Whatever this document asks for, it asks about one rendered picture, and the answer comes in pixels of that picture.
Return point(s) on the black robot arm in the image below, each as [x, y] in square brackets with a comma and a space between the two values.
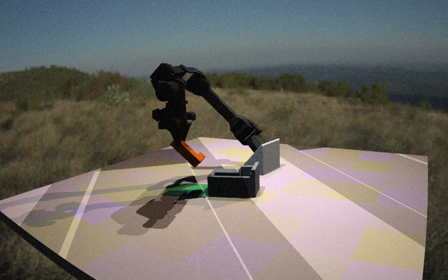
[169, 84]

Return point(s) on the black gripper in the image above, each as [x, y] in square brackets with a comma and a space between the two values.
[177, 124]

